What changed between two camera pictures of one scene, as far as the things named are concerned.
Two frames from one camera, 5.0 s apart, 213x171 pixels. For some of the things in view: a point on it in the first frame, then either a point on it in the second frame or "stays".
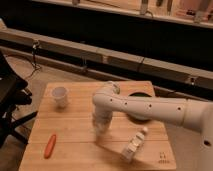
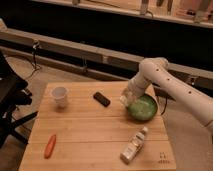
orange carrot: x=49 y=147 stays
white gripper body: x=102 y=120 to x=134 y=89
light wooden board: x=64 y=136 stays
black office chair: x=13 y=96 stays
